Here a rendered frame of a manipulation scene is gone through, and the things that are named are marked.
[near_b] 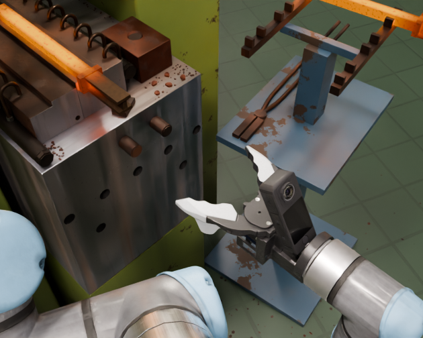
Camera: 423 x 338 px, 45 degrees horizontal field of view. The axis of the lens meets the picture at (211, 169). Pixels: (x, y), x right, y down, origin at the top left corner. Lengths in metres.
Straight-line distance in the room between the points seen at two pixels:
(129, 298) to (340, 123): 0.98
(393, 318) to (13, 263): 0.43
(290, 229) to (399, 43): 2.29
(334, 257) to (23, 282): 0.40
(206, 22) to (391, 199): 1.11
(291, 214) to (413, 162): 1.63
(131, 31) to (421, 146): 1.56
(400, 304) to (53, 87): 0.65
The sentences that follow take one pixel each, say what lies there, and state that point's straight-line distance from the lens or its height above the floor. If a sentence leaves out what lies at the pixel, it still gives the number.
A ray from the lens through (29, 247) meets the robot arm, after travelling 0.41.
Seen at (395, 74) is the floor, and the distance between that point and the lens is 2.67.
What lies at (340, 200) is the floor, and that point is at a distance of 2.04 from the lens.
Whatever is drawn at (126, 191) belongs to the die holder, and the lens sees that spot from 1.09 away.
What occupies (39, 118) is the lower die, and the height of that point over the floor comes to 0.97.
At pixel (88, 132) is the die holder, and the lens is 0.95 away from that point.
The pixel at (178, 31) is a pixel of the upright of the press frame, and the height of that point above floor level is 0.86.
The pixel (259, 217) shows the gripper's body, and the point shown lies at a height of 1.01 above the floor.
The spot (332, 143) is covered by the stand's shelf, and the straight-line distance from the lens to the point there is 1.27.
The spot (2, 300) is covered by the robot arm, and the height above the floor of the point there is 1.24.
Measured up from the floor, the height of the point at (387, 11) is 0.95.
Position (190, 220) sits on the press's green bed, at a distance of 1.38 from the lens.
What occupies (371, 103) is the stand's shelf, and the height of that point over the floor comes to 0.68.
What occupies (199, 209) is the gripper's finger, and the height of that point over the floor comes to 1.00.
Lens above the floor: 1.57
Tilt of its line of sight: 49 degrees down
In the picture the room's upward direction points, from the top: straight up
